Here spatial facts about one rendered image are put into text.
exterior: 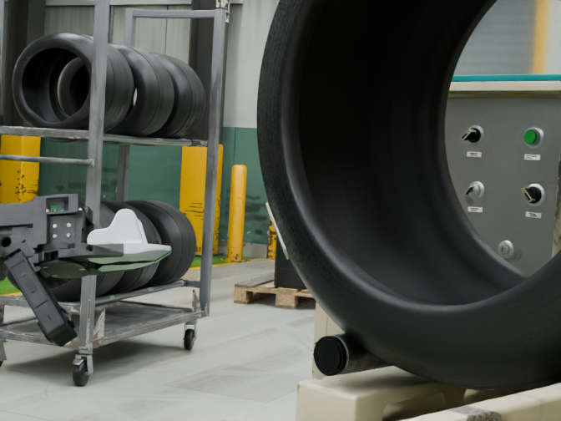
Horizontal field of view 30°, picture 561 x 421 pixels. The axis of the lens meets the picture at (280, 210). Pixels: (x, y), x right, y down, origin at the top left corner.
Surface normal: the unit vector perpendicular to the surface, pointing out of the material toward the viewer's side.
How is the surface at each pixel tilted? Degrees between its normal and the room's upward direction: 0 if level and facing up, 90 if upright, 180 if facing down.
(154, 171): 90
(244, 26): 90
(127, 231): 70
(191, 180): 90
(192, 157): 90
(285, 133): 80
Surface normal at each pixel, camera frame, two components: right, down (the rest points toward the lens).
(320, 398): -0.70, 0.00
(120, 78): 0.90, -0.08
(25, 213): -0.07, -0.29
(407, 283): 0.49, -0.73
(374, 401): 0.72, 0.07
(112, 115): 0.73, 0.59
